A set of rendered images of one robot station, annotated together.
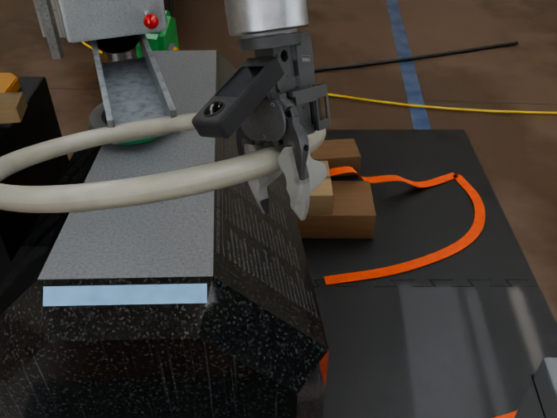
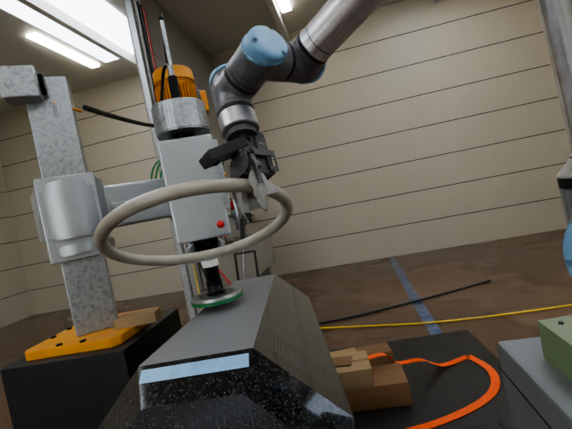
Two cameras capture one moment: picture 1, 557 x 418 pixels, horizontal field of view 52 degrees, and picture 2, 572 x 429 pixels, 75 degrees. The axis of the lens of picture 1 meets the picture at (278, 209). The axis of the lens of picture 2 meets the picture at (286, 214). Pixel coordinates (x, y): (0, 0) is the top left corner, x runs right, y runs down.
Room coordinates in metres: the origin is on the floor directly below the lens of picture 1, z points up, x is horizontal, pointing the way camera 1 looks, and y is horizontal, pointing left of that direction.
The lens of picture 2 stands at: (-0.23, -0.15, 1.23)
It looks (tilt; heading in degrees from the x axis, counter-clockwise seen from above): 2 degrees down; 6
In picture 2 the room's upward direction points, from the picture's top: 11 degrees counter-clockwise
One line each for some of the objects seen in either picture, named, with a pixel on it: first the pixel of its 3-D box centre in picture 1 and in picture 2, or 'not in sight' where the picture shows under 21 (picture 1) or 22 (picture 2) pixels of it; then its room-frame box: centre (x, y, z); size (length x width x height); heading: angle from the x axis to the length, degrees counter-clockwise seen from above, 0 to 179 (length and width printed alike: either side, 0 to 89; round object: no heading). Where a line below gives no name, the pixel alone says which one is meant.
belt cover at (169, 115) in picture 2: not in sight; (185, 141); (1.65, 0.50, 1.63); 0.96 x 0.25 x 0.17; 19
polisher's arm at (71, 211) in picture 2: not in sight; (116, 206); (1.67, 0.96, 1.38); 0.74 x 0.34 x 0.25; 127
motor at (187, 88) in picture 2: not in sight; (181, 105); (1.95, 0.58, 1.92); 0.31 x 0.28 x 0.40; 109
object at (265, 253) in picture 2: not in sight; (243, 271); (4.63, 1.11, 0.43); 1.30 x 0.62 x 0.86; 176
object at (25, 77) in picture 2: not in sight; (23, 85); (1.40, 1.13, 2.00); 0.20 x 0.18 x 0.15; 90
